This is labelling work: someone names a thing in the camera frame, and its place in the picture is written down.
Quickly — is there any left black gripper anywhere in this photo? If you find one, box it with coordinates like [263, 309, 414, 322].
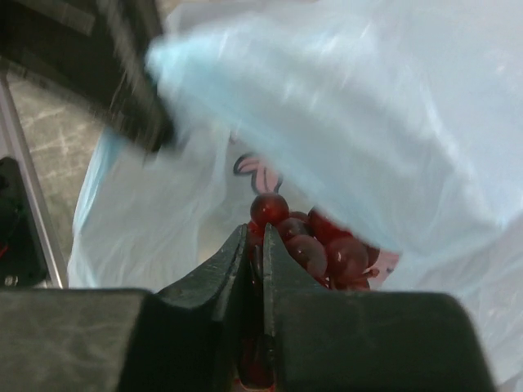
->
[1, 1, 177, 152]

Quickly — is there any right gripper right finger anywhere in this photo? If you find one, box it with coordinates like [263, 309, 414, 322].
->
[263, 227, 495, 391]

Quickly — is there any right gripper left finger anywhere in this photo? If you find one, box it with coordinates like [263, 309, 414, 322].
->
[1, 226, 248, 391]

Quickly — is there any dark red grape bunch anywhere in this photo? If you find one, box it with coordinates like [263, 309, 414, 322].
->
[236, 194, 379, 391]

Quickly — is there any light blue plastic bag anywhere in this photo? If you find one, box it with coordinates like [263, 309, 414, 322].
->
[68, 1, 522, 391]

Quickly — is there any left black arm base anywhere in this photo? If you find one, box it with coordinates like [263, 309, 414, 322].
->
[0, 157, 47, 288]

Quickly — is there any aluminium frame rail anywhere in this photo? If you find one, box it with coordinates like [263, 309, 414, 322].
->
[1, 71, 68, 288]

